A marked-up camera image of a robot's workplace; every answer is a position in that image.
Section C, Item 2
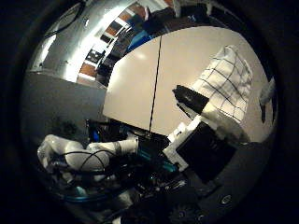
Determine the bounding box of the white checkered cloth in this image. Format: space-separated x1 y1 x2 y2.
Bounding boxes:
191 45 254 123

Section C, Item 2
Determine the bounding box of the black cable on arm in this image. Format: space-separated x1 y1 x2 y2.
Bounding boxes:
50 148 118 173

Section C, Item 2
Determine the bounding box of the orange and white shelving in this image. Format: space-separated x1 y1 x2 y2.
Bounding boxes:
77 2 149 87

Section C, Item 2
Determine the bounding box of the dark green plant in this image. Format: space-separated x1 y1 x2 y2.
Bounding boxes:
50 117 80 136

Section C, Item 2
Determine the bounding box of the blue bin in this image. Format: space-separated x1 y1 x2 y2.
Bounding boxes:
125 29 154 53

